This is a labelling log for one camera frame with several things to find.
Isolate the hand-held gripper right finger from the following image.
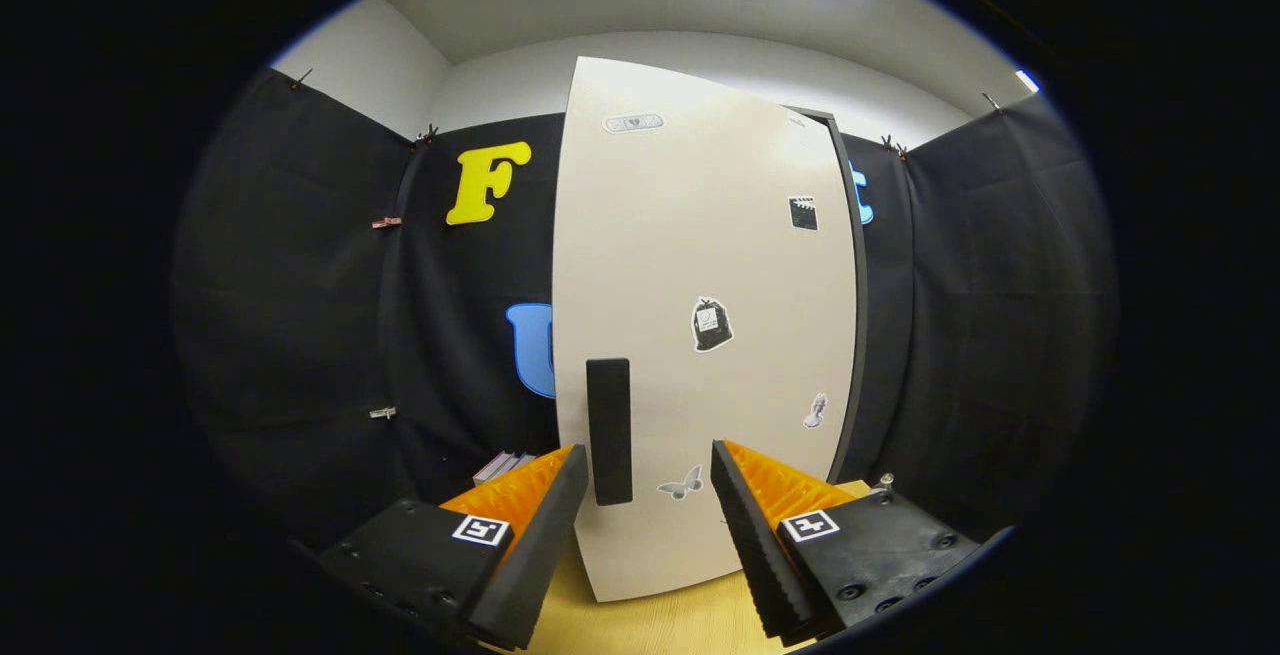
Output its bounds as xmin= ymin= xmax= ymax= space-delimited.
xmin=710 ymin=438 xmax=981 ymax=648

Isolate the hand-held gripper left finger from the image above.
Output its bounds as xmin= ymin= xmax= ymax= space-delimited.
xmin=320 ymin=443 xmax=591 ymax=652

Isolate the black door handle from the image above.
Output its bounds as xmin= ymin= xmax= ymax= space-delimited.
xmin=585 ymin=357 xmax=634 ymax=507

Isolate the grey shoe cabinet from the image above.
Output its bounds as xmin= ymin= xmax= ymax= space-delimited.
xmin=785 ymin=107 xmax=872 ymax=486

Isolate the black backdrop cloth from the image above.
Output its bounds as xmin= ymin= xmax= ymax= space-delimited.
xmin=170 ymin=65 xmax=1119 ymax=548

